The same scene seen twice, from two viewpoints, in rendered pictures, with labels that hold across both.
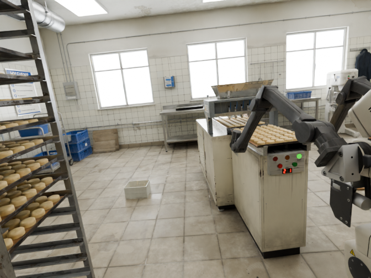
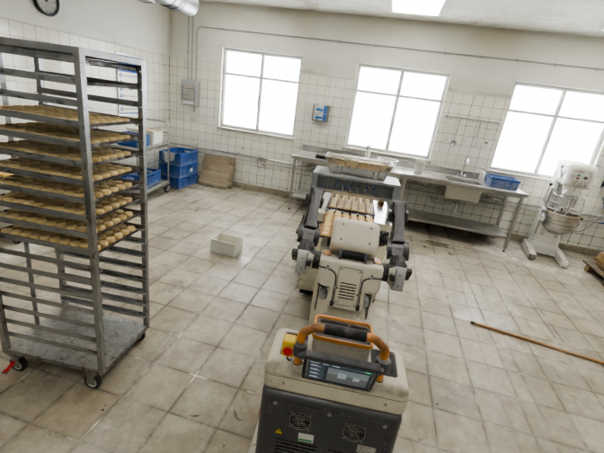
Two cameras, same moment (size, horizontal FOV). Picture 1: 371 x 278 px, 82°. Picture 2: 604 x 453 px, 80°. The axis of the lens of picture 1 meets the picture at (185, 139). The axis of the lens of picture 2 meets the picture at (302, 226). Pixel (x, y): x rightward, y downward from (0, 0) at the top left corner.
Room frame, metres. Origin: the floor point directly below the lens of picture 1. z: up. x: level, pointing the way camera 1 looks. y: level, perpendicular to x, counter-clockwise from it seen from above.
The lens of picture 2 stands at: (-0.88, -0.69, 1.75)
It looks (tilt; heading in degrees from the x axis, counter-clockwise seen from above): 20 degrees down; 9
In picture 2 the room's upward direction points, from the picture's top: 8 degrees clockwise
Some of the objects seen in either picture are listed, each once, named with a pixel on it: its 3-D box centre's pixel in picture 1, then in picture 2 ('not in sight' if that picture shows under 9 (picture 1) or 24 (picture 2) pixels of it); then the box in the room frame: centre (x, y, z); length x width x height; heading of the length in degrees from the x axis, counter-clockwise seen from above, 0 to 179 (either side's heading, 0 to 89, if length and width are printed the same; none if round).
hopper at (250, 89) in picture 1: (240, 90); (358, 166); (2.20, -0.60, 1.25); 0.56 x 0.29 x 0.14; 93
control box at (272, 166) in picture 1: (285, 162); not in sight; (1.33, -0.64, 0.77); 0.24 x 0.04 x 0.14; 93
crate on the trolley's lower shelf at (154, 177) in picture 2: (46, 159); (139, 177); (3.90, 2.65, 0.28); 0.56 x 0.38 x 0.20; 6
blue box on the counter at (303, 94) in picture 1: (298, 95); (501, 182); (4.82, -2.63, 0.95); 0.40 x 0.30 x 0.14; 91
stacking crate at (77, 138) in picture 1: (74, 137); (179, 155); (4.85, 2.54, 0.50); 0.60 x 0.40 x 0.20; 0
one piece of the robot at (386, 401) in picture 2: not in sight; (330, 393); (0.34, -0.71, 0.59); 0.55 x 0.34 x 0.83; 94
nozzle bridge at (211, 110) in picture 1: (241, 113); (352, 194); (2.20, -0.60, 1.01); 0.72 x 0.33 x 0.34; 93
